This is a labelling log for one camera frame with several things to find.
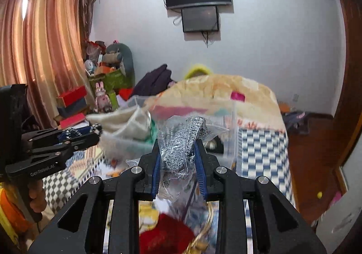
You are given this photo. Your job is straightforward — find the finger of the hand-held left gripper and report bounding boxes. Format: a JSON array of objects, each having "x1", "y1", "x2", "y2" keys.
[
  {"x1": 5, "y1": 134, "x2": 101, "y2": 180},
  {"x1": 21, "y1": 124, "x2": 103, "y2": 145}
]

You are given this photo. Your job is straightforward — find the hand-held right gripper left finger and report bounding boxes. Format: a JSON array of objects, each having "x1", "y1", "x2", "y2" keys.
[{"x1": 28, "y1": 139, "x2": 162, "y2": 254}]

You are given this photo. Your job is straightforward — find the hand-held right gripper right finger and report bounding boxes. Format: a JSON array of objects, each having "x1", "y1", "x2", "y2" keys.
[{"x1": 193, "y1": 139, "x2": 326, "y2": 254}]

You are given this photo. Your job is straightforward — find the bagged grey speckled knit fabric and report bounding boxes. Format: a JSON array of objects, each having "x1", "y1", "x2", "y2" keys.
[{"x1": 126, "y1": 115, "x2": 230, "y2": 219}]

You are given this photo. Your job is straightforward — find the clear plastic storage box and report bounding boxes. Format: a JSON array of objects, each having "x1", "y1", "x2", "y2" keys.
[{"x1": 101, "y1": 95, "x2": 241, "y2": 168}]

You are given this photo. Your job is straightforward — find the cream white cloth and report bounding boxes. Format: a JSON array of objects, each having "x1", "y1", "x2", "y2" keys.
[{"x1": 86, "y1": 107, "x2": 154, "y2": 141}]

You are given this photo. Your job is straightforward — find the person's left hand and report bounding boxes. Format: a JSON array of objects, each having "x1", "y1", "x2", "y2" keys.
[{"x1": 28, "y1": 179, "x2": 45, "y2": 210}]

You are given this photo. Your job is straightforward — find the grey diamond patterned quilt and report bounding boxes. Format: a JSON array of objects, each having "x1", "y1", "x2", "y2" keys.
[{"x1": 40, "y1": 144, "x2": 128, "y2": 213}]

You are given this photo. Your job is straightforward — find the red gift box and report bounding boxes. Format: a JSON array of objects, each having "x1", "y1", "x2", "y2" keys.
[{"x1": 56, "y1": 86, "x2": 88, "y2": 108}]

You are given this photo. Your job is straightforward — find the pink bunny doll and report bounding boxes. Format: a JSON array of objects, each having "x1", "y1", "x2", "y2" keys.
[{"x1": 95, "y1": 82, "x2": 112, "y2": 113}]

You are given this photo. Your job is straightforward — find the blue checkered bed sheet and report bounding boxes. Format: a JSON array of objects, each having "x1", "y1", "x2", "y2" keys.
[{"x1": 236, "y1": 127, "x2": 298, "y2": 211}]

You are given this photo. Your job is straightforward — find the green cardboard box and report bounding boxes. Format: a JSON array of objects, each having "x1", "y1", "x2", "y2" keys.
[{"x1": 88, "y1": 70, "x2": 128, "y2": 96}]

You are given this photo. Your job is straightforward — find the red fluffy cloth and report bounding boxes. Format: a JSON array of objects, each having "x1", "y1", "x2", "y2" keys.
[{"x1": 139, "y1": 213, "x2": 196, "y2": 254}]

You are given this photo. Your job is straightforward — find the orange pink curtain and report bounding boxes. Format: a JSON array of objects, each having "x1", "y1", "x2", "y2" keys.
[{"x1": 0, "y1": 0, "x2": 95, "y2": 130}]

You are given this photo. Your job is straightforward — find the peach printed blanket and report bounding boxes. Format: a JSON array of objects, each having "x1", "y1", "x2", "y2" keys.
[{"x1": 145, "y1": 74, "x2": 286, "y2": 131}]

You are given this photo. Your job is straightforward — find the dark purple clothing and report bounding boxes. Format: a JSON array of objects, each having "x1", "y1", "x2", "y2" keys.
[{"x1": 131, "y1": 64, "x2": 174, "y2": 97}]

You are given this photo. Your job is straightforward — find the grey plush toy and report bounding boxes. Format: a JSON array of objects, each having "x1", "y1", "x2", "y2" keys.
[{"x1": 102, "y1": 43, "x2": 136, "y2": 88}]

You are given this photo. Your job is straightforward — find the yellow fluffy plush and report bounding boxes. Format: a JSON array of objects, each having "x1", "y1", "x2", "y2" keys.
[{"x1": 184, "y1": 63, "x2": 213, "y2": 80}]

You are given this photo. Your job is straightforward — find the grey pink bag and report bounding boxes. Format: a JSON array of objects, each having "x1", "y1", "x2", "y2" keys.
[{"x1": 283, "y1": 110, "x2": 312, "y2": 135}]

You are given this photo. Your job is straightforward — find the white cabinet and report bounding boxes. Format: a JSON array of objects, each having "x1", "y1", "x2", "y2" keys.
[{"x1": 316, "y1": 182, "x2": 362, "y2": 254}]

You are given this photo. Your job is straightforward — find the wooden door frame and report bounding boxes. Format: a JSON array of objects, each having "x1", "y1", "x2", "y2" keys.
[{"x1": 295, "y1": 0, "x2": 362, "y2": 195}]

